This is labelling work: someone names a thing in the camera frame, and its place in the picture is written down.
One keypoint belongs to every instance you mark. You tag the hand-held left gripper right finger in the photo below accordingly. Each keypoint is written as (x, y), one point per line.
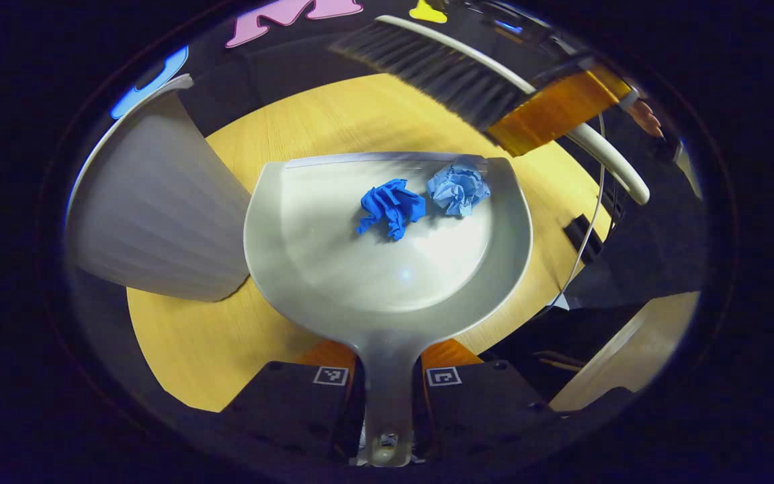
(488, 403)

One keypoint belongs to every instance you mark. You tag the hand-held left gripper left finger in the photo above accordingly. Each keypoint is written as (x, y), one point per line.
(279, 403)

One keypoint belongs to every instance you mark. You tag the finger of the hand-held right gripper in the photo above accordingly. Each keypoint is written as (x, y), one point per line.
(555, 111)

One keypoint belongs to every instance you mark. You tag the small white broom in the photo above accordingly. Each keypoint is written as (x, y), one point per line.
(454, 77)

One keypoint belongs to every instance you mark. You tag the light blue paper ball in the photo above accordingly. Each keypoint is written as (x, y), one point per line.
(457, 190)

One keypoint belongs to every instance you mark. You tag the white plastic dustpan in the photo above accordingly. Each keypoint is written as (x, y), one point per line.
(373, 269)

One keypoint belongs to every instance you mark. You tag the dark blue paper ball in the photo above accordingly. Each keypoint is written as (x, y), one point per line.
(390, 205)

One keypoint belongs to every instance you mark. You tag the white ribbed garbage bin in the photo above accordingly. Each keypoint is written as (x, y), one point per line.
(152, 215)

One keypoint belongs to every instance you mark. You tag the small black clip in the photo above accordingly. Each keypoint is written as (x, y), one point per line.
(582, 238)

